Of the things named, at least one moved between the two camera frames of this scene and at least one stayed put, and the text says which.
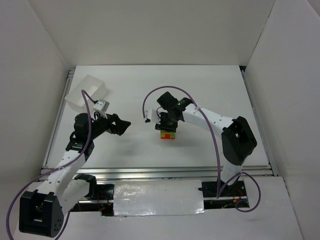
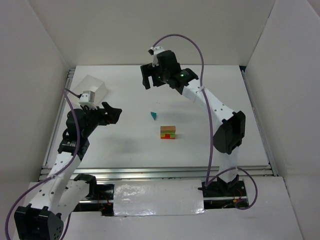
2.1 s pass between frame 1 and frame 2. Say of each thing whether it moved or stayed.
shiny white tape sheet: stayed
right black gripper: moved
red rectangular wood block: stayed
